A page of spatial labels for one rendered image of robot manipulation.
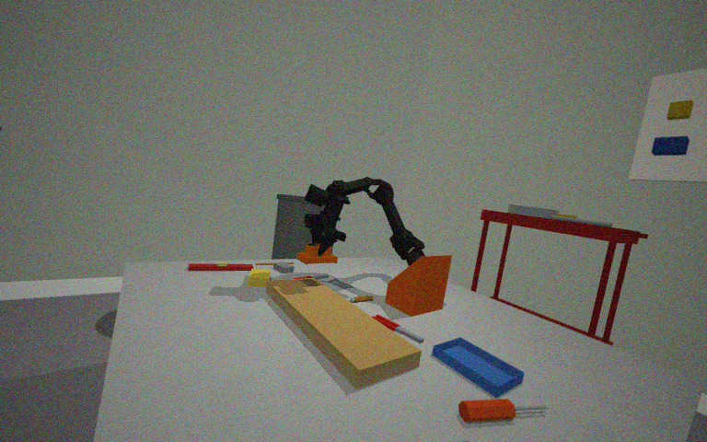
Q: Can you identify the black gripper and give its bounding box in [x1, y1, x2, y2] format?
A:
[305, 209, 346, 256]

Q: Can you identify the blue rectangular tray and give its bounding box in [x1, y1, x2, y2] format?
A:
[432, 337, 525, 399]

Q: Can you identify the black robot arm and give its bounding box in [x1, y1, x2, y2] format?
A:
[304, 177, 425, 266]

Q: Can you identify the tan wooden panel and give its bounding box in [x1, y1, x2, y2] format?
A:
[266, 278, 422, 390]

